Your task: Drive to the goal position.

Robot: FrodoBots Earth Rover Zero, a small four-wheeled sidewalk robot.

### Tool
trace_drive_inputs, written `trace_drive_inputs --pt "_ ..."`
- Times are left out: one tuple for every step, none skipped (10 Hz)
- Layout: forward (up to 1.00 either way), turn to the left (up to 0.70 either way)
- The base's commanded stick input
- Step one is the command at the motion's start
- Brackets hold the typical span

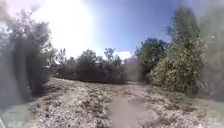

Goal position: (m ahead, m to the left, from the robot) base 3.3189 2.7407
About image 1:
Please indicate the row of dark bushes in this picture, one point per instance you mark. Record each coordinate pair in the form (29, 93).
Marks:
(90, 68)

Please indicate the dark round tree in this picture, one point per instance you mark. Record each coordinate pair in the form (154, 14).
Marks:
(150, 55)

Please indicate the narrow dirt path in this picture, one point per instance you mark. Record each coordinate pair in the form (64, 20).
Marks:
(125, 113)

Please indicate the large yellow-green bush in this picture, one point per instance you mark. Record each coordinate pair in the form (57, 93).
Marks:
(181, 63)

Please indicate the dark leafy tree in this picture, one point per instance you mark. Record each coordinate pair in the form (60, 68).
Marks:
(31, 56)

